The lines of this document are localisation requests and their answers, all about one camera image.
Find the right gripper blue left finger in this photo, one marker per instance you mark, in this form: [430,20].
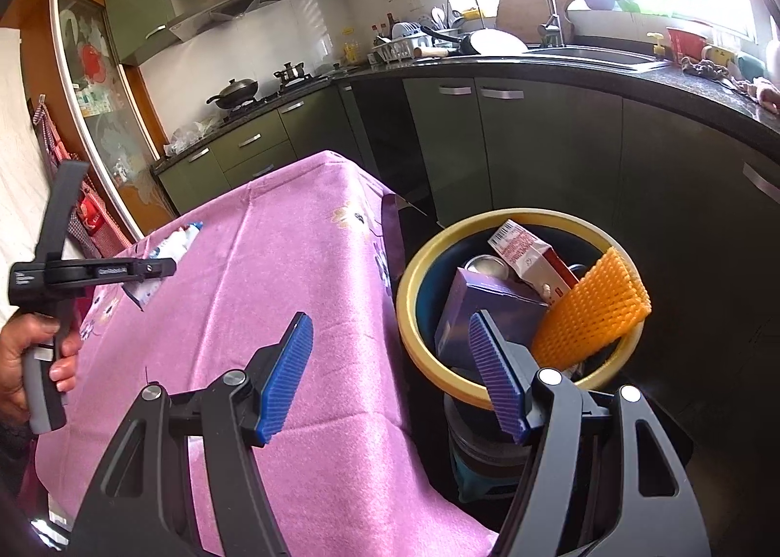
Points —
[281,379]

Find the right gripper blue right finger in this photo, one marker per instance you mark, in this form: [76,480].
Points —
[489,352]

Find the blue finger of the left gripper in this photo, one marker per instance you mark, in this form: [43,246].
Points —
[156,268]

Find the white blue yogurt pouch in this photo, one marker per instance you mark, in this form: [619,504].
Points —
[175,247]

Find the red white milk carton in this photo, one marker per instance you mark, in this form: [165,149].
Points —
[534,261]

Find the orange foam fruit net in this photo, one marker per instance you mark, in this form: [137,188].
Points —
[607,303]

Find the red Coca-Cola can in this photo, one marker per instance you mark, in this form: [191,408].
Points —
[489,265]

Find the yellow-rimmed black trash bin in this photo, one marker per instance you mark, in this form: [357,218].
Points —
[464,452]

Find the steel kitchen sink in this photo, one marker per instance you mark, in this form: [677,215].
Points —
[599,57]

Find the person's left hand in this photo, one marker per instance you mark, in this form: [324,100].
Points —
[17,336]

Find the red checked apron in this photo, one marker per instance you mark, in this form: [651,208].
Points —
[90,227]

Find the white hanging cloth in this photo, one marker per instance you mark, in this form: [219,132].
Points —
[24,189]

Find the pink floral tablecloth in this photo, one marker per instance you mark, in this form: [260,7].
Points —
[343,477]

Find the glass sliding door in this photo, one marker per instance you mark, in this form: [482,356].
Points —
[108,121]

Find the white plastic bag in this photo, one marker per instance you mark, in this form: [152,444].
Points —
[190,134]

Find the black wok with lid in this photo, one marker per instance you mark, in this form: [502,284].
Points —
[236,93]

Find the green lower drawer cabinet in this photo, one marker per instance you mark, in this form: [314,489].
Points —
[322,116]

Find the small steel pot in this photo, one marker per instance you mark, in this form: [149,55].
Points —
[292,74]

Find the dark lower counter cabinets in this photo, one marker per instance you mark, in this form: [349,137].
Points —
[685,183]

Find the black frying pan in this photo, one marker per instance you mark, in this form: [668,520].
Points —
[482,43]

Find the wooden rolling pin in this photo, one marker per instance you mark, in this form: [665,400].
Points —
[431,53]

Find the white dish rack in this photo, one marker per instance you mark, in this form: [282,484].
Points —
[405,36]

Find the wooden cutting board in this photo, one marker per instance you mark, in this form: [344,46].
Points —
[523,17]

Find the red mug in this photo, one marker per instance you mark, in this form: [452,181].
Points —
[686,44]

